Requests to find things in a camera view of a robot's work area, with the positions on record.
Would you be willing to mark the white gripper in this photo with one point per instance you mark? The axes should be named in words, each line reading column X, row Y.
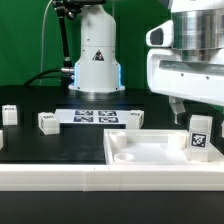
column 167, row 74

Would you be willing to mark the white square tabletop part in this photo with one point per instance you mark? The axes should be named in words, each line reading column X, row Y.
column 154, row 147

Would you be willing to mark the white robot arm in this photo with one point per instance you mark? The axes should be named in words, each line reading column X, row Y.
column 185, row 60

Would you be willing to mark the white marker tag sheet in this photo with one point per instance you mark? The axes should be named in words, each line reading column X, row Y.
column 81, row 116

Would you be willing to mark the white U-shaped boundary fence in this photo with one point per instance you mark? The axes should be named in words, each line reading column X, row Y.
column 191, row 177

